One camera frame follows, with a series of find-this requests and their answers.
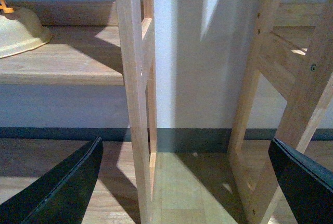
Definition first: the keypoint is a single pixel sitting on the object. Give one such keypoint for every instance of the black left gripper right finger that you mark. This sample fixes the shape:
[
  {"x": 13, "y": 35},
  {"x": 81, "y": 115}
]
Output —
[{"x": 306, "y": 185}]

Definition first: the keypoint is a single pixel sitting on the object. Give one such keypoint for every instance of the left wooden shelf unit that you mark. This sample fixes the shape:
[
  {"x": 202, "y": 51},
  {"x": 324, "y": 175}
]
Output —
[{"x": 126, "y": 58}]

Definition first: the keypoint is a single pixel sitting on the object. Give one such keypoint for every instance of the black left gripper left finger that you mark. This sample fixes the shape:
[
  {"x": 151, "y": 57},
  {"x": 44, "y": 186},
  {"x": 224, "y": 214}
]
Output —
[{"x": 62, "y": 194}]

